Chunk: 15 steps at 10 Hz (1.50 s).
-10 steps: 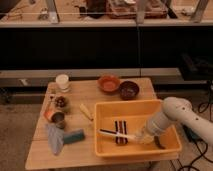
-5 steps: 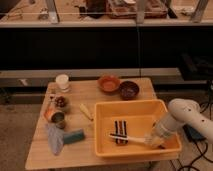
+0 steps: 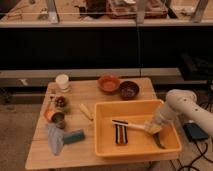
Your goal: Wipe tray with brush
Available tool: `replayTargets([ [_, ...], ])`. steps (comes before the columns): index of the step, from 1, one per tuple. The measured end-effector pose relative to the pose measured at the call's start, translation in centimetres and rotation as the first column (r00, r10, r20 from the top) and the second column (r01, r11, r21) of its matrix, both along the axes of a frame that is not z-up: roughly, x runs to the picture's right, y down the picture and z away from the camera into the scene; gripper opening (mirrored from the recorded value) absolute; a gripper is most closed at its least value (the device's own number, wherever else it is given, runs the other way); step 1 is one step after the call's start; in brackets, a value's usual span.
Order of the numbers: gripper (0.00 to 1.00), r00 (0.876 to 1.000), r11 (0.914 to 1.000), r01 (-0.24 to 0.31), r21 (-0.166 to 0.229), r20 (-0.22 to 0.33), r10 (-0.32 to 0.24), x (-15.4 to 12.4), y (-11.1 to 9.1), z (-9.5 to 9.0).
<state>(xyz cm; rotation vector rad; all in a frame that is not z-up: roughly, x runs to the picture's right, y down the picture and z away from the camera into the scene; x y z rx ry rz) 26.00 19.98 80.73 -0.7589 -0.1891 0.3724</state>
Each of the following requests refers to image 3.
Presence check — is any black pedal box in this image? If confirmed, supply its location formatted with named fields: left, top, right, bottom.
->
left=183, top=123, right=209, bottom=142

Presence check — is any wooden table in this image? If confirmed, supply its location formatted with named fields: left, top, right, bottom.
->
left=25, top=78, right=179, bottom=170

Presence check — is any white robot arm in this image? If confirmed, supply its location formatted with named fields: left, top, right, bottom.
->
left=145, top=89, right=213, bottom=137

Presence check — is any dark brown bowl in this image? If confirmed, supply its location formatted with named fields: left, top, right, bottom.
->
left=119, top=81, right=140, bottom=100

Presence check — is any teal sponge block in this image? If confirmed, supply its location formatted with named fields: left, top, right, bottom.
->
left=63, top=129, right=85, bottom=144

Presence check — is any white cup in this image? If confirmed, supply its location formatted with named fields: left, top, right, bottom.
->
left=55, top=74, right=69, bottom=92

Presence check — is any orange bowl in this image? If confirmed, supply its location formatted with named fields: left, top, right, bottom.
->
left=98, top=75, right=120, bottom=93

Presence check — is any yellow plastic tray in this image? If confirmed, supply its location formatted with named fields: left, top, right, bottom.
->
left=94, top=99, right=182, bottom=157

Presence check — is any grey cloth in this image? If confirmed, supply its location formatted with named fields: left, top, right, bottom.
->
left=45, top=123, right=64, bottom=155

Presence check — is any orange tin can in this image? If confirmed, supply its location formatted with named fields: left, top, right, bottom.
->
left=44, top=109, right=66, bottom=129

